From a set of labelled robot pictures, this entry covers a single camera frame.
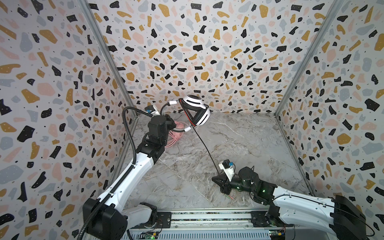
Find pink headphones with cable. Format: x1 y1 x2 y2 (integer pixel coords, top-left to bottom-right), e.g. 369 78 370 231
165 121 186 149

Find white black headphones with cable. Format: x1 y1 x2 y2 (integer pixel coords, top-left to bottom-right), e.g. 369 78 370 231
160 94 238 201

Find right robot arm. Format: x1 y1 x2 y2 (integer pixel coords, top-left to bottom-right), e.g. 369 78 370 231
212 162 368 240

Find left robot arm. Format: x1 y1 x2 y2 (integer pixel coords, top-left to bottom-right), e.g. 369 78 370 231
77 115 176 240

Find right circuit board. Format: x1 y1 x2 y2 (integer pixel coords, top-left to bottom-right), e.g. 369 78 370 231
269 230 286 240

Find left green circuit board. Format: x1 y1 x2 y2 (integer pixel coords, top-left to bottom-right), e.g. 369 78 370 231
139 232 159 240

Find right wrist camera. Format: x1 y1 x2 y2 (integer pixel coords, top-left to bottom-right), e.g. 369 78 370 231
219 160 236 182

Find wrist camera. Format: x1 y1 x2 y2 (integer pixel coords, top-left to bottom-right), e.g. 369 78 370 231
145 105 161 117
219 160 236 182

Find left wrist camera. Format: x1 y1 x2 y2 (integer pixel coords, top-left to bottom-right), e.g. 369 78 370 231
145 105 161 117

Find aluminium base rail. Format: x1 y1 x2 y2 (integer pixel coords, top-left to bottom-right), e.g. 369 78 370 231
119 208 338 232

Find left black corrugated cable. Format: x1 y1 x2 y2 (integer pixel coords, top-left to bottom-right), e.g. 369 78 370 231
76 106 154 240

